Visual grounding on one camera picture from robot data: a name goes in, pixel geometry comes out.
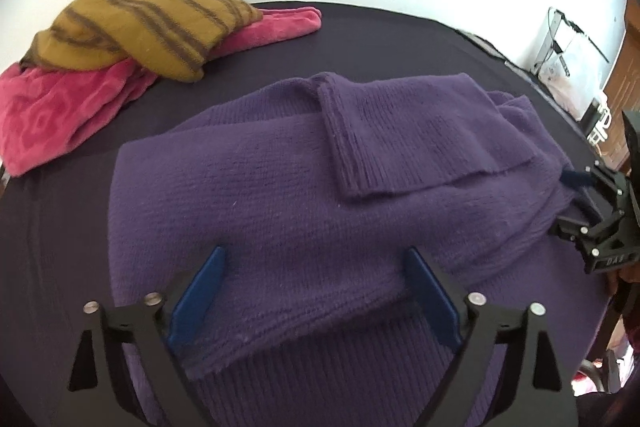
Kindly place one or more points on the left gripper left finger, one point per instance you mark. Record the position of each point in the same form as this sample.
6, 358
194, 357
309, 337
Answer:
100, 389

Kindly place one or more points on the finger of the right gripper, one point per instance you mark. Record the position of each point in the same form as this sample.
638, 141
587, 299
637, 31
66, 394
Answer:
590, 176
595, 237

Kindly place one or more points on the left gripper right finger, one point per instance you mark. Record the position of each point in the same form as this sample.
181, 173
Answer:
531, 389

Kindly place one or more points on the purple knit sweater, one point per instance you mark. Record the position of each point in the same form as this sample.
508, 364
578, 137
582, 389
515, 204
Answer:
315, 187

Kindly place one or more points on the wooden door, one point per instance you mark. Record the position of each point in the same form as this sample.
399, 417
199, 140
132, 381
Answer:
622, 91

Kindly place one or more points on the clear plastic storage bag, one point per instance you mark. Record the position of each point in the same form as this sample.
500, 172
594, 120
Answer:
570, 65

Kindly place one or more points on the pink fleece garment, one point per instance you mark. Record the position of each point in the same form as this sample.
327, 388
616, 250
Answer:
45, 115

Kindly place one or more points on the mustard brown striped garment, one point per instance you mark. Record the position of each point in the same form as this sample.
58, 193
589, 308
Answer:
170, 38

